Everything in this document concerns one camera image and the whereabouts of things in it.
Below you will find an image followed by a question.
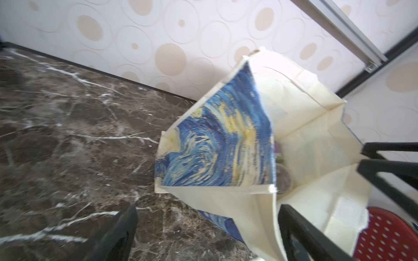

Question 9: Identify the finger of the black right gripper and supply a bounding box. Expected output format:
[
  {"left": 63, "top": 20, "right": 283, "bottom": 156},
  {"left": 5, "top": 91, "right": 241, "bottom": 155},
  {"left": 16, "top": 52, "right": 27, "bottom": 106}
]
[
  {"left": 357, "top": 159, "right": 418, "bottom": 220},
  {"left": 361, "top": 142, "right": 418, "bottom": 160}
]

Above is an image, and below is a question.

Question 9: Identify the red and steel toaster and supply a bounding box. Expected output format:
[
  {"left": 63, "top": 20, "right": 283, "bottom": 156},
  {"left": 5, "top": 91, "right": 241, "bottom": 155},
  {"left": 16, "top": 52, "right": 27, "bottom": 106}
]
[{"left": 353, "top": 207, "right": 418, "bottom": 261}]

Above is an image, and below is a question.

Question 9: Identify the cream canvas starry night bag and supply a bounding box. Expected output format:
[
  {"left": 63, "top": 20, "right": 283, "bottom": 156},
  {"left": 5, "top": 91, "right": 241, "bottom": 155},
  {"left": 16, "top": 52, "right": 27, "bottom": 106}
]
[{"left": 155, "top": 49, "right": 371, "bottom": 261}]

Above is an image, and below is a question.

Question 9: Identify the silver aluminium crossbar back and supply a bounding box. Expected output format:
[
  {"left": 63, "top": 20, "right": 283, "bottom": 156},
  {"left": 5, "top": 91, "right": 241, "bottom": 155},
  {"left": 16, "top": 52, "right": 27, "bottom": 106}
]
[{"left": 292, "top": 0, "right": 388, "bottom": 73}]

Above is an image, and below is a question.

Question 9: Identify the black corner frame post right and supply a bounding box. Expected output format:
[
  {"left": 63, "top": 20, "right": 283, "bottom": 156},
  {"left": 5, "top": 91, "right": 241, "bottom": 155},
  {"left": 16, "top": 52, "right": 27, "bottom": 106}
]
[{"left": 336, "top": 27, "right": 418, "bottom": 98}]

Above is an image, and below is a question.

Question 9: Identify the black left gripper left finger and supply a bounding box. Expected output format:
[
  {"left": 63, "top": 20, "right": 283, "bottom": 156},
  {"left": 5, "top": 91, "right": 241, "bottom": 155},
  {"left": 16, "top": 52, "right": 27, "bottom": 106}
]
[{"left": 67, "top": 205, "right": 138, "bottom": 261}]

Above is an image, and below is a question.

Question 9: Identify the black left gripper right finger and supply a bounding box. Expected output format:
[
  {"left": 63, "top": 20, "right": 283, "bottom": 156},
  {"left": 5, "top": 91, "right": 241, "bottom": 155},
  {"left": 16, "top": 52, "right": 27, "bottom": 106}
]
[{"left": 278, "top": 204, "right": 353, "bottom": 261}]

